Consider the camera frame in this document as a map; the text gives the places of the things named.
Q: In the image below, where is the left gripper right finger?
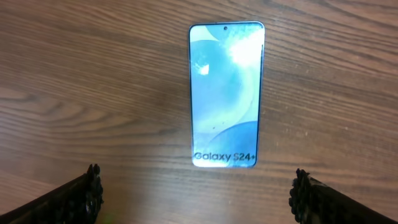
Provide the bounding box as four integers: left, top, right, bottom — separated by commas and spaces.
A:
289, 169, 397, 224

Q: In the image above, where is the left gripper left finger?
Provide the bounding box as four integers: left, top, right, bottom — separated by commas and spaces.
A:
1, 164, 103, 224

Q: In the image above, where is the blue Galaxy smartphone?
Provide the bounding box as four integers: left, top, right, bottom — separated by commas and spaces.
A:
188, 21, 266, 168

